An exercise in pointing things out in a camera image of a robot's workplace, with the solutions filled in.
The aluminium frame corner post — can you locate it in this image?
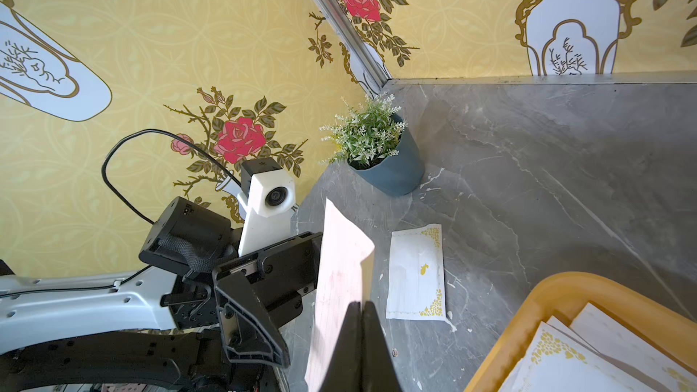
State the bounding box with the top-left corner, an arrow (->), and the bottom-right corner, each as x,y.
312,0 -> 392,98

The white yellow-flowered stationery sheet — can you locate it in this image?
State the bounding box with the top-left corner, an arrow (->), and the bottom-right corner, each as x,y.
386,224 -> 447,321

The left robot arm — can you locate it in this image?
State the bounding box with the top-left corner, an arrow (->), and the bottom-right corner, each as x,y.
1,197 -> 321,391

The pink stationery sheet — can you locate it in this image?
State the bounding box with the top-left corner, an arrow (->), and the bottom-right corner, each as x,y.
305,200 -> 375,391

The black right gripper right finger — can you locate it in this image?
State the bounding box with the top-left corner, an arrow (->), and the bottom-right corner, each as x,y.
360,301 -> 402,392

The yellow plastic storage box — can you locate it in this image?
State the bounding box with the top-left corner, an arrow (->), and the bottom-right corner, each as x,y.
466,271 -> 696,391

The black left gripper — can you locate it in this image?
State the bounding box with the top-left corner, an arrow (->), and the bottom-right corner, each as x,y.
160,230 -> 323,368

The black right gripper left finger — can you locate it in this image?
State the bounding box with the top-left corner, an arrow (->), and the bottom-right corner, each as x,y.
319,301 -> 362,392

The green artificial plant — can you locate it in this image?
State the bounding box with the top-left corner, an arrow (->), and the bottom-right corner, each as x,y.
319,94 -> 408,170

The black left camera cable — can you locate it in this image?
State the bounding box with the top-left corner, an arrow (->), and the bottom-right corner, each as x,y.
101,128 -> 243,226

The stationery paper stack in box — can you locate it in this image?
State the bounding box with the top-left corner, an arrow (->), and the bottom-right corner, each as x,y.
499,303 -> 696,391

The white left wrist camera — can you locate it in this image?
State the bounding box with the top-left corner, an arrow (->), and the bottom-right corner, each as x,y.
216,157 -> 296,257

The blue plant pot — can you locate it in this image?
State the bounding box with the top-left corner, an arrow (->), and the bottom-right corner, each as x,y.
350,128 -> 425,197

